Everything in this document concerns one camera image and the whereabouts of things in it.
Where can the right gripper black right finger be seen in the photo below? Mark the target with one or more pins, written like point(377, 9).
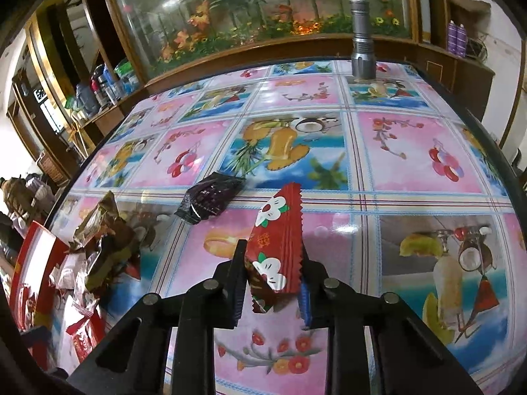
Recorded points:
point(409, 358)

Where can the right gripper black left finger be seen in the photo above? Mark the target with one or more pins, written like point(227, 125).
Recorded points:
point(132, 357)

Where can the brown gold coffee packet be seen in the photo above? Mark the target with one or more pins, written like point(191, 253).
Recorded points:
point(107, 242)

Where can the red flower snack packet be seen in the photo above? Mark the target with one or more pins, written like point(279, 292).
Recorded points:
point(275, 250)

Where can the dark purple snack packet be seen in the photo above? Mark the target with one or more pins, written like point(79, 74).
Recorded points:
point(209, 197)

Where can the white pink-edged snack packet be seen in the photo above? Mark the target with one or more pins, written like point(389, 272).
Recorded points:
point(63, 277)

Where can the red gift box tray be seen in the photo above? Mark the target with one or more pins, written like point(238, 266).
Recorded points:
point(36, 306)

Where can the seated person brown jacket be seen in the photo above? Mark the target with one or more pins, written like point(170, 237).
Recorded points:
point(29, 200)

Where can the bottles on sideboard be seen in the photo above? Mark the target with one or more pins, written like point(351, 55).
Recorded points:
point(102, 91)

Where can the wooden sideboard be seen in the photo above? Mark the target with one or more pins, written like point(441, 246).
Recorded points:
point(469, 82)

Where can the silver flashlight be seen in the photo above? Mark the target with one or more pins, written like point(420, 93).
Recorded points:
point(363, 58)

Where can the purple spray cans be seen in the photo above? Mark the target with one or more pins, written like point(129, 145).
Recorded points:
point(457, 39)

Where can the flower aquarium display cabinet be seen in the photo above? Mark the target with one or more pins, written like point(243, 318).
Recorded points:
point(171, 42)

